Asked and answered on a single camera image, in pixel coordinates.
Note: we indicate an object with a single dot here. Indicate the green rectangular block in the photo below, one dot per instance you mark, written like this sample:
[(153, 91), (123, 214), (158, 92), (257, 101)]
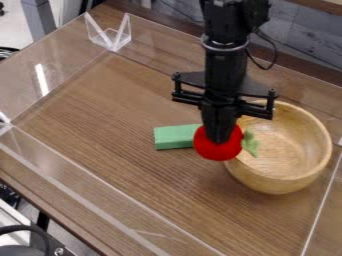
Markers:
[(174, 137)]

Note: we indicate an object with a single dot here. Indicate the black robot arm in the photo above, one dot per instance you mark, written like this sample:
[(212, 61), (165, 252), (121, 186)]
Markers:
[(230, 21)]

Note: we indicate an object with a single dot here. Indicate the red knitted strawberry fruit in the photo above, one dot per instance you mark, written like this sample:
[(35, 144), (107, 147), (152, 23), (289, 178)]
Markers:
[(242, 141)]

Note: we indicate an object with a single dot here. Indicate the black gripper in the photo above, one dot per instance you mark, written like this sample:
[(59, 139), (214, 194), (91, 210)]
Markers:
[(224, 88)]

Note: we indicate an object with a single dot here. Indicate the wooden bowl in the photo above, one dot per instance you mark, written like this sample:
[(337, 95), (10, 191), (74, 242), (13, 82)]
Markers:
[(294, 151)]

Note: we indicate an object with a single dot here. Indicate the clear acrylic corner bracket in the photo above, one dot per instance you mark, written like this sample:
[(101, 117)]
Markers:
[(110, 38)]

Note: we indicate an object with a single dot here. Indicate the grey metal post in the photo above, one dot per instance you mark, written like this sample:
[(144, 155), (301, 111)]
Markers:
[(39, 17)]

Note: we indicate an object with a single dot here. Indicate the black table clamp mount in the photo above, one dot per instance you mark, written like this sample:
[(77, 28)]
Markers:
[(46, 240)]

